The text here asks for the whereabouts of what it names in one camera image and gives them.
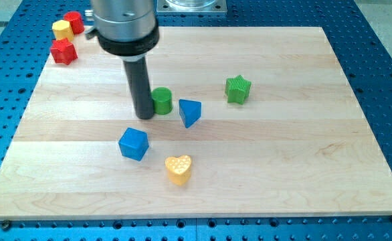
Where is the yellow heart block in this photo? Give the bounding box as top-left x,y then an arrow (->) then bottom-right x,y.
165,155 -> 192,185

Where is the red star block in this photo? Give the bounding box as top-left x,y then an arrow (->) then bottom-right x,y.
50,38 -> 78,65

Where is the green star block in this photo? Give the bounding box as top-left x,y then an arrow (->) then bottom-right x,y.
225,75 -> 252,104

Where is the yellow hexagon block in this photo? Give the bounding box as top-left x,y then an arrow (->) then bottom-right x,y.
52,20 -> 74,42

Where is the green cylinder block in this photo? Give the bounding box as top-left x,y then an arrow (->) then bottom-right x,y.
152,87 -> 173,115

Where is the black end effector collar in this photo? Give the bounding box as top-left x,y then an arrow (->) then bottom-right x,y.
96,19 -> 160,57

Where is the blue triangle block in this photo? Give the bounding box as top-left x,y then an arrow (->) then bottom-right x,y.
179,99 -> 202,129

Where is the wooden board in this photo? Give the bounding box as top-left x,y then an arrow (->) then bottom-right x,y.
0,27 -> 392,220

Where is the red cylinder block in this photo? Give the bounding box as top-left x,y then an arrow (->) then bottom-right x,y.
64,11 -> 85,34

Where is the blue cube block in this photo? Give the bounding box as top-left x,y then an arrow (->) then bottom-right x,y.
118,128 -> 149,161

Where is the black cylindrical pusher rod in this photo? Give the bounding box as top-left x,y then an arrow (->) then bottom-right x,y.
123,57 -> 155,120

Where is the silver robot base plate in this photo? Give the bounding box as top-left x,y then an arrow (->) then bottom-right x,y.
156,0 -> 227,15

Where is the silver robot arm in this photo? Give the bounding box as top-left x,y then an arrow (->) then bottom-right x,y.
84,0 -> 160,119

